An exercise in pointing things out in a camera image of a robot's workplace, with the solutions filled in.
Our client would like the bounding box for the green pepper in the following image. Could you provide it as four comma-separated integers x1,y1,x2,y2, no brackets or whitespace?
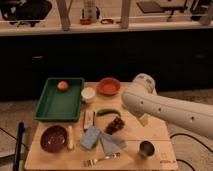
96,108,121,117

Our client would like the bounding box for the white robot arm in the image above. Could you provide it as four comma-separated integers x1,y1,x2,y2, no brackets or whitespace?
121,73,213,139

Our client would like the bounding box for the orange bowl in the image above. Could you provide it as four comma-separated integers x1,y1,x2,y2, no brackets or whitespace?
97,77,120,96

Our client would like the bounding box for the purple bowl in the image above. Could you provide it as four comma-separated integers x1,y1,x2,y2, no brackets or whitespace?
40,125,67,153

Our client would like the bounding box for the metal cup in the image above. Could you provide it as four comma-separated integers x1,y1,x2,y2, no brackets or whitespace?
139,141,155,158

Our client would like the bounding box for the bunch of dark grapes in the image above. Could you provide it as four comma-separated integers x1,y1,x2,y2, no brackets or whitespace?
104,117,125,135

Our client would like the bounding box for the grey-blue cloth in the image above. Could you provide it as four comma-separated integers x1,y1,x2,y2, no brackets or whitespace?
100,133,126,155

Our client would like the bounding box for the small wooden-edged box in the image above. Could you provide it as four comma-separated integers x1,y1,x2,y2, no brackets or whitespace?
83,110,95,130

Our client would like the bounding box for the blue sponge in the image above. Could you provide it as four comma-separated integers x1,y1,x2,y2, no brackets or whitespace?
80,126,100,150

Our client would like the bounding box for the white cup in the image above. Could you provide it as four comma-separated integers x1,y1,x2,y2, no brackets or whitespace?
81,87,96,104

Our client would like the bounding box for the silver fork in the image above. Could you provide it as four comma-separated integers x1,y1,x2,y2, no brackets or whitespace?
83,152,120,167

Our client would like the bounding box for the orange fruit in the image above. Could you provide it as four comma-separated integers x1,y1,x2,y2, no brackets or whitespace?
57,81,69,91

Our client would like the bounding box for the green plastic tray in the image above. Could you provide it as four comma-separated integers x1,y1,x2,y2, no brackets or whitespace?
34,77,84,122

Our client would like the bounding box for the red object on shelf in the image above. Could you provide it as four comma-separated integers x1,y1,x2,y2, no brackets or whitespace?
80,18,91,25

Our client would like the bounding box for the black pole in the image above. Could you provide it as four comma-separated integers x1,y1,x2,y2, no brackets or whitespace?
12,122,25,171

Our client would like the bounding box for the black office chair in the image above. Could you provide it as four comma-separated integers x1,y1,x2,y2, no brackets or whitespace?
0,0,52,27

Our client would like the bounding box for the black floor cable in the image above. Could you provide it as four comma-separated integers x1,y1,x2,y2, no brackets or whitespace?
169,132,213,171

